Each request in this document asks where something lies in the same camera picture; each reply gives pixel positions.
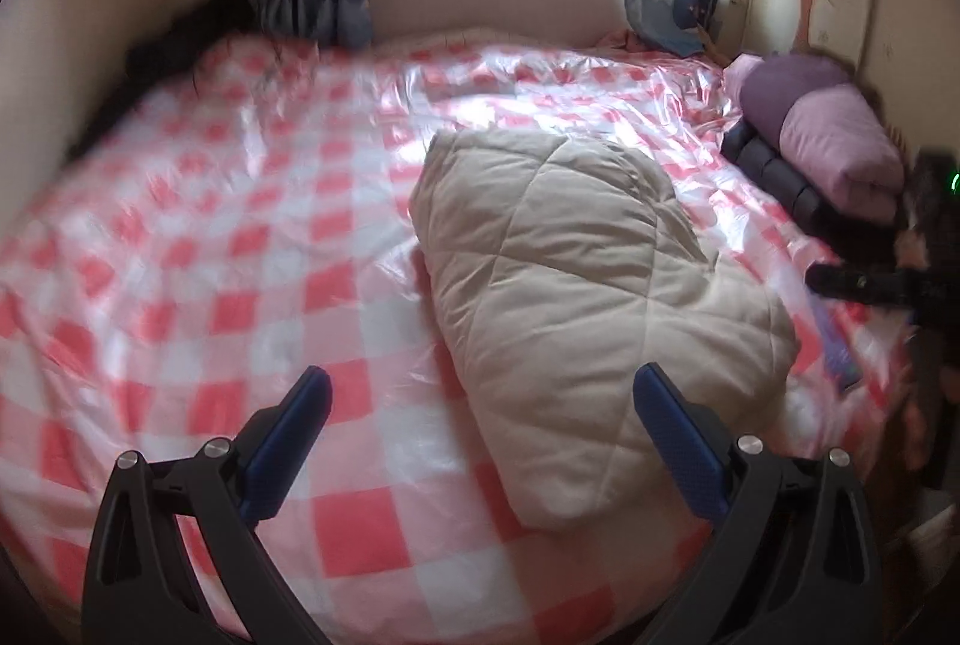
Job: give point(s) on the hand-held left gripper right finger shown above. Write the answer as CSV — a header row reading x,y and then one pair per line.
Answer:
x,y
679,446

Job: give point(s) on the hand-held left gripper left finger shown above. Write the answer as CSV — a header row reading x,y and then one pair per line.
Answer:
x,y
289,446

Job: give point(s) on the pink folded blanket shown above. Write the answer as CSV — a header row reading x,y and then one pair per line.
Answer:
x,y
832,150

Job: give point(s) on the dark cloth pile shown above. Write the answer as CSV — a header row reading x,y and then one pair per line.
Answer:
x,y
187,30

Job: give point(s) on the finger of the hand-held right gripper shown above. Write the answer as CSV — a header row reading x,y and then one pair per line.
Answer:
x,y
855,283

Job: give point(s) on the pink cloth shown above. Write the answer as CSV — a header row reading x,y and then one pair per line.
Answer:
x,y
626,41

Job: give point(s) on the beige quilted jacket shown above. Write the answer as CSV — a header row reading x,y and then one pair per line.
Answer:
x,y
585,315

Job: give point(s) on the pink checkered bed cover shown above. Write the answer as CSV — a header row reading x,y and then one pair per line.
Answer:
x,y
225,240

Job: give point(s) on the black cushion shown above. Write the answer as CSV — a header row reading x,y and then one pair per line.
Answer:
x,y
772,172

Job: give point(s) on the brown wooden stick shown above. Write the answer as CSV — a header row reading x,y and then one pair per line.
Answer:
x,y
709,41

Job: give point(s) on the purple pillow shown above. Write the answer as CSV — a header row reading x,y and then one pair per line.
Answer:
x,y
780,90

